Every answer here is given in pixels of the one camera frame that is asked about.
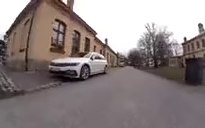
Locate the grass strip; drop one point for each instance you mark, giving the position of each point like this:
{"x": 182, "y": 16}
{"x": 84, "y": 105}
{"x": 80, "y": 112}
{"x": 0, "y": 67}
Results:
{"x": 166, "y": 72}

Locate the dark evergreen tree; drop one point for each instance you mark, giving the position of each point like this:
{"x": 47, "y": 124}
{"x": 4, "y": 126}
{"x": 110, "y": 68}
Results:
{"x": 0, "y": 50}

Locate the long yellow brick building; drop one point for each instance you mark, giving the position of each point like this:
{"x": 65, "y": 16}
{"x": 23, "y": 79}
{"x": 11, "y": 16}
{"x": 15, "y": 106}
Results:
{"x": 40, "y": 36}

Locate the dark container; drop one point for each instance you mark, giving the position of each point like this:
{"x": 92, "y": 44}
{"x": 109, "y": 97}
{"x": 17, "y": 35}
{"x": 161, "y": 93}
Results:
{"x": 194, "y": 70}

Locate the paved parking area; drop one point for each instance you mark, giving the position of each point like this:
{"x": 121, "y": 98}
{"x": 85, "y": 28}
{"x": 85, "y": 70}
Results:
{"x": 26, "y": 78}

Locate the bare tree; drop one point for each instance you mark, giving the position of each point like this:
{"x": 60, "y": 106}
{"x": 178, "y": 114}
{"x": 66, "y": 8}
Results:
{"x": 155, "y": 43}

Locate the grey asphalt road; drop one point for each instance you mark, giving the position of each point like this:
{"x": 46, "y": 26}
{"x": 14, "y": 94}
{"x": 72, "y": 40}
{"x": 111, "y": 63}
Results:
{"x": 123, "y": 100}

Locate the yellow building with chimney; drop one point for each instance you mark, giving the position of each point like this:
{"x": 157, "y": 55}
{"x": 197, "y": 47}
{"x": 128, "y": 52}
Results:
{"x": 198, "y": 46}

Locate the dark bushy tree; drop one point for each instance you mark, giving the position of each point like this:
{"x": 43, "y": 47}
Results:
{"x": 134, "y": 57}

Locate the cobblestone kerb strip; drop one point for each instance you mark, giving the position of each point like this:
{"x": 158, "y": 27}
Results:
{"x": 5, "y": 81}

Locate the white car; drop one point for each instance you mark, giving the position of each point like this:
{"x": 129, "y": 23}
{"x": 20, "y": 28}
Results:
{"x": 80, "y": 65}

